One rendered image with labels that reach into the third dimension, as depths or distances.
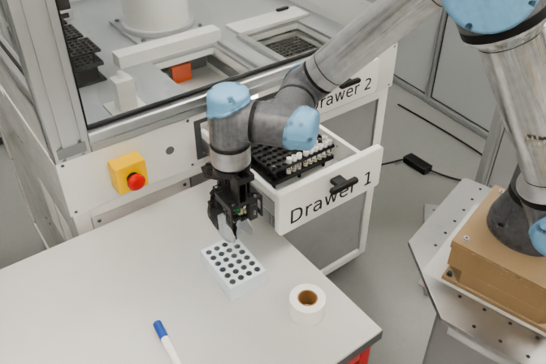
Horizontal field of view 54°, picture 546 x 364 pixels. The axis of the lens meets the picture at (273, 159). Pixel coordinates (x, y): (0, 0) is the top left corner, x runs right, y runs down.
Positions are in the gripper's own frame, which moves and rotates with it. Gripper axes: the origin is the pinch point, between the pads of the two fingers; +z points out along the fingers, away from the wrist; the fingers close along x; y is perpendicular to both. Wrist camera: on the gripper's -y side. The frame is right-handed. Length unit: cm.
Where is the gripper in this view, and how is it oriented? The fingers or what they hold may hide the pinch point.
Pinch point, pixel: (230, 233)
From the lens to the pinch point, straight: 114.2
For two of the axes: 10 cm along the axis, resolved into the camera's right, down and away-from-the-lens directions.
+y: 5.6, 4.9, -6.7
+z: 0.0, 8.1, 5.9
